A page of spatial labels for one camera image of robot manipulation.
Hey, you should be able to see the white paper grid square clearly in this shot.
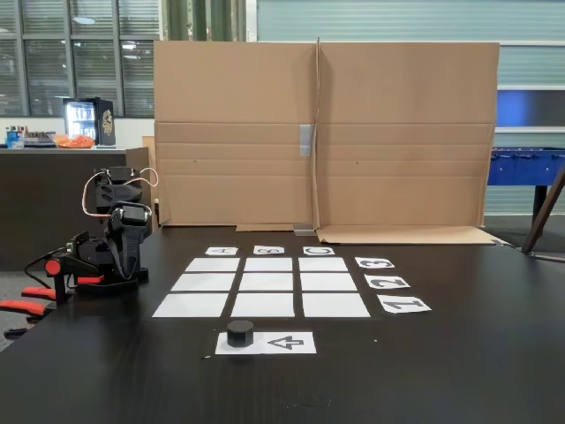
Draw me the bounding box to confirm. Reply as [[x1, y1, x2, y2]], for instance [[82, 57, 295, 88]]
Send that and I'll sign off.
[[184, 257, 241, 273], [298, 257, 350, 273], [169, 273, 237, 292], [230, 292, 296, 319], [299, 272, 358, 292], [243, 257, 294, 273], [238, 272, 295, 292], [151, 292, 230, 319], [302, 291, 372, 319]]

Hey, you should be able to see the brown cardboard panel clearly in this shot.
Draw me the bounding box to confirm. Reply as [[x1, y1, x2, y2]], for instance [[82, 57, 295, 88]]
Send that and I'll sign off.
[[313, 37, 507, 246], [152, 40, 320, 233]]

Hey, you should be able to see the orange bag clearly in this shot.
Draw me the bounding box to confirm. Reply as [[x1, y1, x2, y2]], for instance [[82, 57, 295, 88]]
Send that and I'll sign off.
[[53, 133, 97, 149]]

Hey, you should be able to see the black mini fridge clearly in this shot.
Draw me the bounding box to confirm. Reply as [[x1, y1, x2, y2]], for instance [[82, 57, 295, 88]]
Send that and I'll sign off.
[[62, 96, 117, 148]]

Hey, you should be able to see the blue foosball table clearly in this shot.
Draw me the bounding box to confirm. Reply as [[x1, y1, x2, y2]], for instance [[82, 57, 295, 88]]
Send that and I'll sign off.
[[486, 147, 565, 231]]

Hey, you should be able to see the black and red clamp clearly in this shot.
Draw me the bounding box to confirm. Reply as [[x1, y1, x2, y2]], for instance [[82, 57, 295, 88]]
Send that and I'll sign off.
[[0, 251, 107, 319]]

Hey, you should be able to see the paper sheet number 1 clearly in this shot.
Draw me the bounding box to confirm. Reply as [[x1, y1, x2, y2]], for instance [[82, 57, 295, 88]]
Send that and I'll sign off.
[[376, 296, 433, 315]]

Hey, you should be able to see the dark counter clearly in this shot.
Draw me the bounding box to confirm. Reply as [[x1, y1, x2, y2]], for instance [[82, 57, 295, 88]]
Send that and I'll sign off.
[[0, 148, 151, 271]]

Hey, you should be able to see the paper sheet number 2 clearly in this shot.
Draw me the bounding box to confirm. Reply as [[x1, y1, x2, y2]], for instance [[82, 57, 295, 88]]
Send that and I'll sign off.
[[364, 274, 412, 291]]

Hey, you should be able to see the white arrow paper sheet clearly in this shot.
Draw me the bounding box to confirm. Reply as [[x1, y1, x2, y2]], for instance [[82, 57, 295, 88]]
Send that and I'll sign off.
[[215, 331, 318, 356]]

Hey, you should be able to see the black power cable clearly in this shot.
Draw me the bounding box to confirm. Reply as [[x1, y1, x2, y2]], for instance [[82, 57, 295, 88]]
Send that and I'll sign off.
[[24, 249, 67, 284]]

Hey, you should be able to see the paper sheet number 3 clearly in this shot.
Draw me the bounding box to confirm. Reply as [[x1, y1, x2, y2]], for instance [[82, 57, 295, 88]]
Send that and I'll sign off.
[[354, 256, 396, 269]]

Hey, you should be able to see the small bottles row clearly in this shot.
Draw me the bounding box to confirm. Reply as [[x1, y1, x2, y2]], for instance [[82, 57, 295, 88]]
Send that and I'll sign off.
[[24, 127, 57, 145]]

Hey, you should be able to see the black octagonal token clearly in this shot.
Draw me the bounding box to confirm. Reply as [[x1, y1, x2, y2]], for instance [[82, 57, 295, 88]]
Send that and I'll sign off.
[[225, 320, 255, 349]]

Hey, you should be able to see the brown wooden leg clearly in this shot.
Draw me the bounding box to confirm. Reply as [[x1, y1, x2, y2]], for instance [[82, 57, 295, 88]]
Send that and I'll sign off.
[[520, 166, 565, 255]]

